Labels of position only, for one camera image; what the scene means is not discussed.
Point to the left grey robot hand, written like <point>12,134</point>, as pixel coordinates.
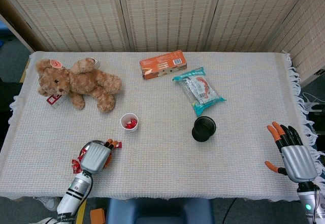
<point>95,158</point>

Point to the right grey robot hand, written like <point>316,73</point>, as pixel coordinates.
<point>299,163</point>

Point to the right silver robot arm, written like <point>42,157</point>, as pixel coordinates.
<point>307,198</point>

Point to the white paper cup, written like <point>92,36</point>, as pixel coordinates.
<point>124,119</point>

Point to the orange block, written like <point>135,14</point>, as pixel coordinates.
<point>97,216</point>

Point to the white woven tablecloth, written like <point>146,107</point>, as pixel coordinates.
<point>165,158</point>

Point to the brown teddy bear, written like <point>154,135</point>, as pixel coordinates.
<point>83,81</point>

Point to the bystander in black clothes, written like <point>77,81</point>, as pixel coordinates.
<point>7,94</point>

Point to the orange biscuit box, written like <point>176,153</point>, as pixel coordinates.
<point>160,64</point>

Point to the teal snack packet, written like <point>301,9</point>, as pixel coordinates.
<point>200,92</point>

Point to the woven folding screen panel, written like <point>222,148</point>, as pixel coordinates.
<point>170,13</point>
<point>309,31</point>
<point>76,13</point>
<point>254,13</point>

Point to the brown wooden board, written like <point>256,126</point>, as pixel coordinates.
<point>15,18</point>

